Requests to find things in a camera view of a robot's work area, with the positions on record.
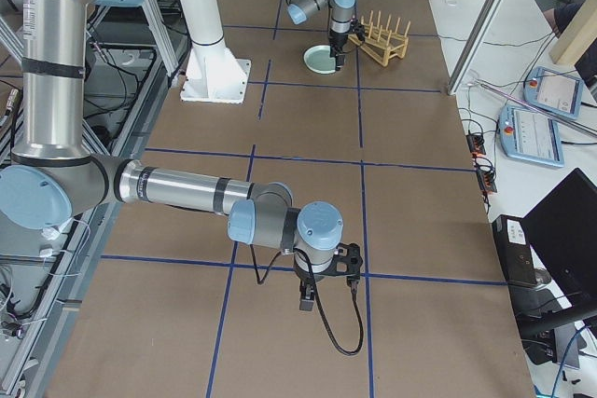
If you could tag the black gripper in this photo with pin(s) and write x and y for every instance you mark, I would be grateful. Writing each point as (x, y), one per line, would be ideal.
(309, 280)
(335, 39)

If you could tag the light green ceramic plate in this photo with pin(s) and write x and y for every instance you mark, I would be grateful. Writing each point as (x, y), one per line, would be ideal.
(317, 59)

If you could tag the wooden plate rack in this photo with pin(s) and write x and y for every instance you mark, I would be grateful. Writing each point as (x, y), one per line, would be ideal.
(385, 40)

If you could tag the near blue teach pendant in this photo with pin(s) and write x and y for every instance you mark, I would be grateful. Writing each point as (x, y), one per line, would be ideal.
(530, 136)

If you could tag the blue teach pendant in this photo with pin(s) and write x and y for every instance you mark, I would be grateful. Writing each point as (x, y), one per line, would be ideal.
(530, 136)
(553, 91)

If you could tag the black box with label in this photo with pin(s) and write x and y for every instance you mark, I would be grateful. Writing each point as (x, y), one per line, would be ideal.
(514, 252)

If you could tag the seated person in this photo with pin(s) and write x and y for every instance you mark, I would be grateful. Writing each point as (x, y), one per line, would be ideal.
(558, 18)

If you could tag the far blue teach pendant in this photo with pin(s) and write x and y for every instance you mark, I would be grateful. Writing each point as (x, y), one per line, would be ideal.
(553, 91)

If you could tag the black laptop monitor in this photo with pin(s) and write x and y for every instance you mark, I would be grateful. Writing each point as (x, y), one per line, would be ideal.
(561, 228)

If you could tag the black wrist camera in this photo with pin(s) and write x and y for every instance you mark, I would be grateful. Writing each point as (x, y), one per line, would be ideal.
(357, 30)
(346, 262)

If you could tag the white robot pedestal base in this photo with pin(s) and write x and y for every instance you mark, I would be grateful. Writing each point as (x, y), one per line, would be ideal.
(213, 73)

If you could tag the aluminium frame post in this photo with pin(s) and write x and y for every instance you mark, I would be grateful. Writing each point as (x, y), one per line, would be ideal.
(473, 43)

